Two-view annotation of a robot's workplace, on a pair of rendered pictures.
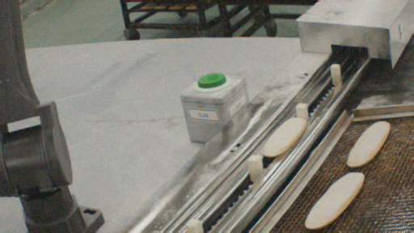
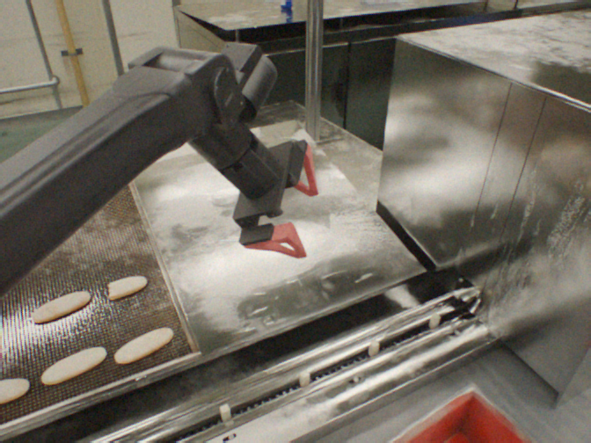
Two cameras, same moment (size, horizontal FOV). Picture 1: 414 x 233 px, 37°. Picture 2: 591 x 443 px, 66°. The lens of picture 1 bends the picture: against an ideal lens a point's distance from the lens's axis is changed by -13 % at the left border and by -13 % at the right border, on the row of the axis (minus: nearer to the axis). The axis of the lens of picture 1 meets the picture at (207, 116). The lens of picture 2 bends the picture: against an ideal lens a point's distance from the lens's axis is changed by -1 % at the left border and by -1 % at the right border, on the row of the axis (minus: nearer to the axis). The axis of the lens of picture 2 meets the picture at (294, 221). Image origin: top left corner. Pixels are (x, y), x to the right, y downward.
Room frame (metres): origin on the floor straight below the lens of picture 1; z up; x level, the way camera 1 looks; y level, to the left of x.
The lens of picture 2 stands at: (0.71, 0.48, 1.52)
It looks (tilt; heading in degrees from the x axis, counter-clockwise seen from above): 36 degrees down; 207
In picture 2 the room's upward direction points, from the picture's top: straight up
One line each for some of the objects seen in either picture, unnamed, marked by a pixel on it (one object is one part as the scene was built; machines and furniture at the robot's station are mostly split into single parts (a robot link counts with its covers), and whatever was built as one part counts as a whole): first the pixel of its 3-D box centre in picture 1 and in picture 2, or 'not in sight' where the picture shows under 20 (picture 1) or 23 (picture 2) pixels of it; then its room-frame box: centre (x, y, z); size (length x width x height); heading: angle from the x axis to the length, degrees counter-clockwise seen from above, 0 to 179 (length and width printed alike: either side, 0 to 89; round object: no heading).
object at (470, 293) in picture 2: not in sight; (467, 294); (0.00, 0.49, 0.89); 0.06 x 0.01 x 0.06; 54
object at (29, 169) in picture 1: (34, 168); not in sight; (0.68, 0.21, 0.94); 0.09 x 0.05 x 0.10; 2
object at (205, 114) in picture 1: (221, 120); not in sight; (0.91, -0.02, 0.84); 0.08 x 0.08 x 0.11; 54
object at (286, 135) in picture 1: (285, 134); not in sight; (0.80, -0.09, 0.86); 0.10 x 0.04 x 0.01; 144
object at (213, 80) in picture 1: (212, 83); not in sight; (0.91, -0.02, 0.90); 0.04 x 0.04 x 0.02
